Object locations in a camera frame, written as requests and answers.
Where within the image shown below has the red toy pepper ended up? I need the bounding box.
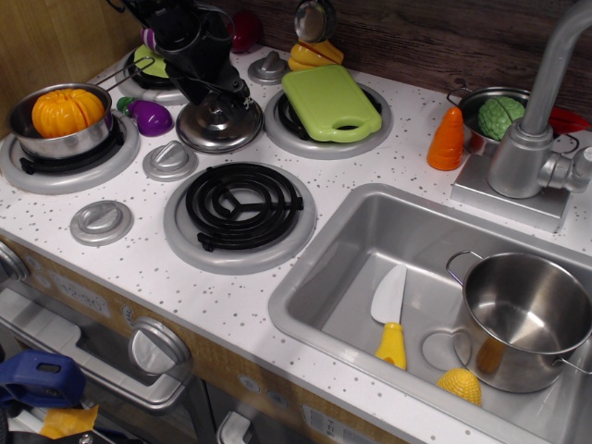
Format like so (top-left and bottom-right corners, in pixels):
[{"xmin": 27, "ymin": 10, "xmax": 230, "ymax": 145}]
[{"xmin": 549, "ymin": 106, "xmax": 591, "ymax": 135}]

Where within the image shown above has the silver oven dial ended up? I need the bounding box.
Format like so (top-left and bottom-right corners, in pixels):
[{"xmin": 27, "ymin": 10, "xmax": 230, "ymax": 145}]
[{"xmin": 0, "ymin": 242, "xmax": 30, "ymax": 284}]

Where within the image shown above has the silver knob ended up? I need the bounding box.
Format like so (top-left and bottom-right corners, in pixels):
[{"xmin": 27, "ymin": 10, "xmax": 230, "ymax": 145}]
[
  {"xmin": 69, "ymin": 200, "xmax": 134, "ymax": 247},
  {"xmin": 142, "ymin": 141, "xmax": 198, "ymax": 182},
  {"xmin": 248, "ymin": 51, "xmax": 290, "ymax": 85}
]

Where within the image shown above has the silver knob front left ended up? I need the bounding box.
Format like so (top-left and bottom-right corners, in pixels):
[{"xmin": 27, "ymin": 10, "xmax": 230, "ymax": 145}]
[{"xmin": 69, "ymin": 200, "xmax": 134, "ymax": 247}]

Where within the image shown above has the round steel pot lid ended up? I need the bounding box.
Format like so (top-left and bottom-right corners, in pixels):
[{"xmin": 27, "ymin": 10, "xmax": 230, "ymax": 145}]
[{"xmin": 176, "ymin": 94, "xmax": 264, "ymax": 154}]

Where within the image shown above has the blue clamp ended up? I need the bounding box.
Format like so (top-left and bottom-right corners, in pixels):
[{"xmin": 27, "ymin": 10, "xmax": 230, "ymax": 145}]
[{"xmin": 1, "ymin": 350, "xmax": 86, "ymax": 408}]

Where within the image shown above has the green toy plate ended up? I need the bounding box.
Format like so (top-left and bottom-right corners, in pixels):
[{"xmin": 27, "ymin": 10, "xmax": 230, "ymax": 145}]
[{"xmin": 132, "ymin": 44, "xmax": 168, "ymax": 79}]

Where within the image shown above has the dark red toy fruit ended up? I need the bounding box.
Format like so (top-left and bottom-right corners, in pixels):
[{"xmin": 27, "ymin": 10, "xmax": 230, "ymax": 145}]
[{"xmin": 228, "ymin": 10, "xmax": 264, "ymax": 54}]

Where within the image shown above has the back right stove burner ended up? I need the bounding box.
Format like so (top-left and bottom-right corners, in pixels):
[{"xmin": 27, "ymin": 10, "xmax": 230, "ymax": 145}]
[{"xmin": 265, "ymin": 84, "xmax": 393, "ymax": 160}]

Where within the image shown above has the yellow cloth scrap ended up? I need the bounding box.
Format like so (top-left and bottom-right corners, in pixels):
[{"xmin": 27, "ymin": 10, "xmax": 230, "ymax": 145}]
[{"xmin": 40, "ymin": 406, "xmax": 99, "ymax": 439}]

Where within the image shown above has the left black stove burner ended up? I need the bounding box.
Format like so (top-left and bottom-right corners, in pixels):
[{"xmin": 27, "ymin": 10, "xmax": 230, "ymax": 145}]
[{"xmin": 1, "ymin": 111, "xmax": 140, "ymax": 195}]

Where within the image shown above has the steel saucepan with handle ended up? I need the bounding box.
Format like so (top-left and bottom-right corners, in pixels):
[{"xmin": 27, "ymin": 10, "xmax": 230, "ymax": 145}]
[{"xmin": 6, "ymin": 56, "xmax": 156, "ymax": 161}]

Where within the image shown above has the toy knife yellow handle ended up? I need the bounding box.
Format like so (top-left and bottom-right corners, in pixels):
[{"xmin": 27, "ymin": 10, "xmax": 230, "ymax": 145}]
[{"xmin": 370, "ymin": 265, "xmax": 407, "ymax": 370}]

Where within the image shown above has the silver knob middle left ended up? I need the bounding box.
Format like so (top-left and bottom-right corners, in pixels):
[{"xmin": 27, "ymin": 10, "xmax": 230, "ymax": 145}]
[{"xmin": 142, "ymin": 141, "xmax": 198, "ymax": 182}]

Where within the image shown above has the green toy cabbage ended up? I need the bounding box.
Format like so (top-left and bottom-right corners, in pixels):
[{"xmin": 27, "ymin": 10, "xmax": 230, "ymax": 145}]
[{"xmin": 477, "ymin": 96, "xmax": 525, "ymax": 142}]

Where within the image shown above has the small steel pot back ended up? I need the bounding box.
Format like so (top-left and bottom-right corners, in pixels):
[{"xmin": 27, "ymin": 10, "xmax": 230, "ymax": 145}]
[{"xmin": 447, "ymin": 86, "xmax": 530, "ymax": 157}]

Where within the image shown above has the purple toy eggplant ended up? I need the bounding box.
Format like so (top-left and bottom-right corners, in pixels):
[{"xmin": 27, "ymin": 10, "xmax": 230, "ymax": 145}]
[{"xmin": 117, "ymin": 96, "xmax": 174, "ymax": 137}]

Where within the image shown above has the silver oven door handle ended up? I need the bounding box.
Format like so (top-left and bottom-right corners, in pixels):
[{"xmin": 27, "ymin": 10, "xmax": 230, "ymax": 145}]
[{"xmin": 1, "ymin": 289, "xmax": 190, "ymax": 414}]

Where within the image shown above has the yellow toy corn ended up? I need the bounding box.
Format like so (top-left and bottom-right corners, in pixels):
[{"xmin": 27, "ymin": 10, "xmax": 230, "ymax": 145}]
[{"xmin": 436, "ymin": 368, "xmax": 482, "ymax": 406}]

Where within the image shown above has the silver toy faucet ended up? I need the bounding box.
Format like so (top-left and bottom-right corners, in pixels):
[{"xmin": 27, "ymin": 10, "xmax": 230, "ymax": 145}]
[{"xmin": 451, "ymin": 1, "xmax": 591, "ymax": 232}]

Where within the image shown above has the black stove burner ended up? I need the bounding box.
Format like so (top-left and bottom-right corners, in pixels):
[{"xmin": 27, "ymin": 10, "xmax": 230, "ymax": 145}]
[
  {"xmin": 164, "ymin": 162, "xmax": 316, "ymax": 275},
  {"xmin": 1, "ymin": 111, "xmax": 140, "ymax": 195}
]

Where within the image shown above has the front black stove burner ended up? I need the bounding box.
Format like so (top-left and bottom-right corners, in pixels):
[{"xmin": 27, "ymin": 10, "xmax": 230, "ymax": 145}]
[{"xmin": 164, "ymin": 162, "xmax": 316, "ymax": 275}]

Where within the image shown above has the orange toy carrot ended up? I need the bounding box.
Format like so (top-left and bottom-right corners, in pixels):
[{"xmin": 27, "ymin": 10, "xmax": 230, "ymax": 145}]
[{"xmin": 426, "ymin": 106, "xmax": 464, "ymax": 171}]

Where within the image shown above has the silver knob back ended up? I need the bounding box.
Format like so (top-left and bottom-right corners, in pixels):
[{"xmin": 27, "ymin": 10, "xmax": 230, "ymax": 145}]
[{"xmin": 248, "ymin": 51, "xmax": 290, "ymax": 85}]

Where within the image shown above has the orange toy pumpkin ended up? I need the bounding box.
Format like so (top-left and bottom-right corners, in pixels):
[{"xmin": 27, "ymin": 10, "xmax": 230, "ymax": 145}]
[{"xmin": 31, "ymin": 89, "xmax": 105, "ymax": 139}]

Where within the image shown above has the large steel pot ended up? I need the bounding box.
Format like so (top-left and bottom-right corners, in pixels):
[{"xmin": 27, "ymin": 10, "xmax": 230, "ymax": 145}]
[{"xmin": 446, "ymin": 253, "xmax": 591, "ymax": 393}]

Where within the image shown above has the silver toy sink basin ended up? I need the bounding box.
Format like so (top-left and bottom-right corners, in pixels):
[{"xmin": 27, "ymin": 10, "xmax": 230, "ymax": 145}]
[{"xmin": 269, "ymin": 184, "xmax": 591, "ymax": 443}]

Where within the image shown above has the back left stove burner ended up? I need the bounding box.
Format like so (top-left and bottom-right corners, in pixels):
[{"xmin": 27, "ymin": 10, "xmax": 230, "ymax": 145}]
[{"xmin": 110, "ymin": 44, "xmax": 235, "ymax": 105}]

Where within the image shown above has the yellow toy banana bunch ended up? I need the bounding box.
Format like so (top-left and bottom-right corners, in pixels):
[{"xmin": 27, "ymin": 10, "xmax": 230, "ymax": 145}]
[{"xmin": 288, "ymin": 40, "xmax": 344, "ymax": 71}]

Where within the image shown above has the green toy cutting board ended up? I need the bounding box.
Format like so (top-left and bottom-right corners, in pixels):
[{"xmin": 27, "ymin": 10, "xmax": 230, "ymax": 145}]
[{"xmin": 281, "ymin": 65, "xmax": 382, "ymax": 143}]

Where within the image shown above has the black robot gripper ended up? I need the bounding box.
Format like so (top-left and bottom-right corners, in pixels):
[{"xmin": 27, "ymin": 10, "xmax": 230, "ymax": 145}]
[{"xmin": 138, "ymin": 1, "xmax": 251, "ymax": 110}]

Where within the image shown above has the hanging steel ladle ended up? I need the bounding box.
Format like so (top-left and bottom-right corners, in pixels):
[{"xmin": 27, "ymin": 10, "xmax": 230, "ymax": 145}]
[{"xmin": 294, "ymin": 0, "xmax": 338, "ymax": 43}]

